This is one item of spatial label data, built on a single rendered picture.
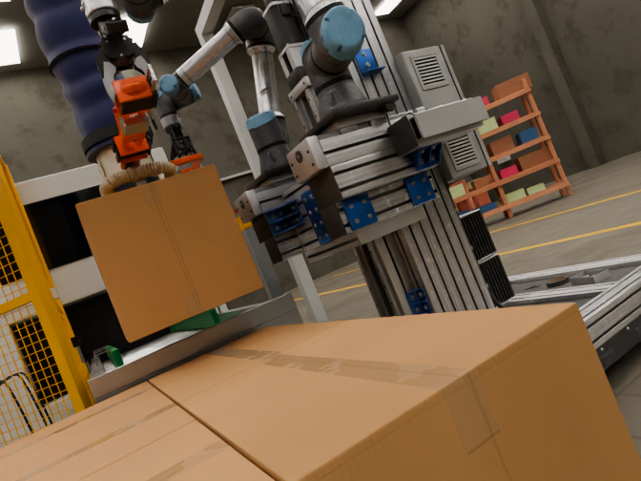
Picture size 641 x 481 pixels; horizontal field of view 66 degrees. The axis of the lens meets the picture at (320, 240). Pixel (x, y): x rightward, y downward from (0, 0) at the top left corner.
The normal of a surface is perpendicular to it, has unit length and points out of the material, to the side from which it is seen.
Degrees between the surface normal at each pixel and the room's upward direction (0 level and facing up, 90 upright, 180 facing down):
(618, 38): 90
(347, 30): 97
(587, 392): 90
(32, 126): 90
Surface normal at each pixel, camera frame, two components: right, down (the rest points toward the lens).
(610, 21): -0.81, 0.32
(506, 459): 0.41, -0.18
